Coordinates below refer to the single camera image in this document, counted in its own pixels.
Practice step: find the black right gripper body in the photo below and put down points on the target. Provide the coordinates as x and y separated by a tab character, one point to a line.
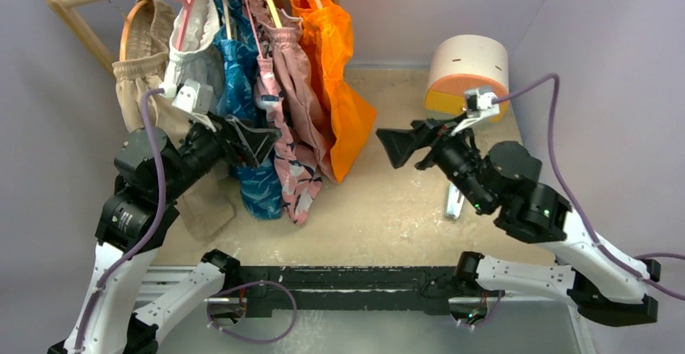
447	150

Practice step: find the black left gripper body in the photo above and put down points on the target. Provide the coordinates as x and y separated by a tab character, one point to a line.
206	146

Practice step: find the blue leaf-print shorts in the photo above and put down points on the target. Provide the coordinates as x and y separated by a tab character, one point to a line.
260	187

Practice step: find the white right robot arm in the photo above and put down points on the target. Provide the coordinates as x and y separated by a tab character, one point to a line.
504	183

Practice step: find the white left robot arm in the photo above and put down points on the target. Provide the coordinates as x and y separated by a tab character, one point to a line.
153	173

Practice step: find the pink navy patterned shorts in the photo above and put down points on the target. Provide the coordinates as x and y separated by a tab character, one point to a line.
294	162

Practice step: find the dusty pink shorts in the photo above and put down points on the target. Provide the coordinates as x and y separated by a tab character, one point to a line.
294	73

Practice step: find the white shorts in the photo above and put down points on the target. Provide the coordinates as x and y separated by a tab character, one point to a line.
193	54

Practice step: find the orange shorts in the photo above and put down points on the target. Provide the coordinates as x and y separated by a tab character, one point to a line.
328	40

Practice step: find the thin pink hanger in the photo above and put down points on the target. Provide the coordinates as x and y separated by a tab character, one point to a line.
254	28

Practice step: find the orange hanger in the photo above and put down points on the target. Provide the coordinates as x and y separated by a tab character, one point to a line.
128	23

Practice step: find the light blue stapler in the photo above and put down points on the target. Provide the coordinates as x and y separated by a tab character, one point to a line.
454	202

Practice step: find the round pastel drawer box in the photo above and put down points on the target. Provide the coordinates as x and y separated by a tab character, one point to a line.
460	63

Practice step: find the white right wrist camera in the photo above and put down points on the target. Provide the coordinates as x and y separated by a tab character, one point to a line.
481	104

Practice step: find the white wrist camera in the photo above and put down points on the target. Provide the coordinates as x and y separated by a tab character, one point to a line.
194	99
481	104

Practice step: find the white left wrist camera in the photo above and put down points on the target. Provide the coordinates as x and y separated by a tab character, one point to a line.
194	99

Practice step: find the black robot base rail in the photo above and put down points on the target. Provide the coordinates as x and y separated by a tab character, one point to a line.
432	290

